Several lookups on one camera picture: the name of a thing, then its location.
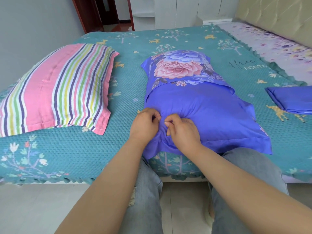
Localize white wardrobe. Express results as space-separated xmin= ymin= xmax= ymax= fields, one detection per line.
xmin=129 ymin=0 xmax=240 ymax=31

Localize person's right forearm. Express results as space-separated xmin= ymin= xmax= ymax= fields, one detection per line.
xmin=185 ymin=145 xmax=312 ymax=234

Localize blue floral pillow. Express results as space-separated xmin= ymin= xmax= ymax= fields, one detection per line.
xmin=141 ymin=50 xmax=273 ymax=161

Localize beige tufted headboard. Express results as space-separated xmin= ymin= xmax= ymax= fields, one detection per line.
xmin=232 ymin=0 xmax=312 ymax=48

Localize person's right hand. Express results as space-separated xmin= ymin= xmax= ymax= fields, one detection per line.
xmin=164 ymin=113 xmax=203 ymax=156

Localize purple floral bed sheet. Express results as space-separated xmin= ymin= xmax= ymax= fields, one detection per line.
xmin=216 ymin=21 xmax=312 ymax=86

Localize folded blue pillowcase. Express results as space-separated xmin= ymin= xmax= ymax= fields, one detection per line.
xmin=265 ymin=86 xmax=312 ymax=115

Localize person's left hand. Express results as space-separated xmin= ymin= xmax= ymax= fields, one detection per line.
xmin=129 ymin=108 xmax=162 ymax=142

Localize person's grey jeans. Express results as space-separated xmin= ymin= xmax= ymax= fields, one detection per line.
xmin=118 ymin=147 xmax=289 ymax=234

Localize red wooden door frame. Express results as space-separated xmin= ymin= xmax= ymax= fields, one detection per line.
xmin=71 ymin=0 xmax=135 ymax=34

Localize person's left forearm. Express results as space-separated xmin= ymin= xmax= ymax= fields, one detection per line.
xmin=55 ymin=136 xmax=150 ymax=234

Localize teal quilted bedspread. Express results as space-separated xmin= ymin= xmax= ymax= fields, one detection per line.
xmin=0 ymin=24 xmax=312 ymax=185

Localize white nightstand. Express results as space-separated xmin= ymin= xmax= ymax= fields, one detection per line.
xmin=197 ymin=15 xmax=233 ymax=26

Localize striped pink pillow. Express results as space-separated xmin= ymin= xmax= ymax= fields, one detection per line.
xmin=0 ymin=43 xmax=120 ymax=138

